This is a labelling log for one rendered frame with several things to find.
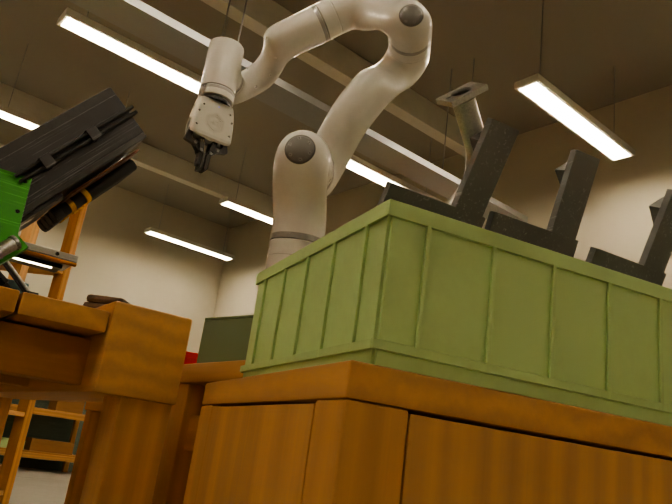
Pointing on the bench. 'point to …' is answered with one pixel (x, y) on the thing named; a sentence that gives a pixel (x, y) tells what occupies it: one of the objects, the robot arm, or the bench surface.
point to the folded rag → (100, 300)
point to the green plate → (12, 202)
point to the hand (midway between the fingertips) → (201, 163)
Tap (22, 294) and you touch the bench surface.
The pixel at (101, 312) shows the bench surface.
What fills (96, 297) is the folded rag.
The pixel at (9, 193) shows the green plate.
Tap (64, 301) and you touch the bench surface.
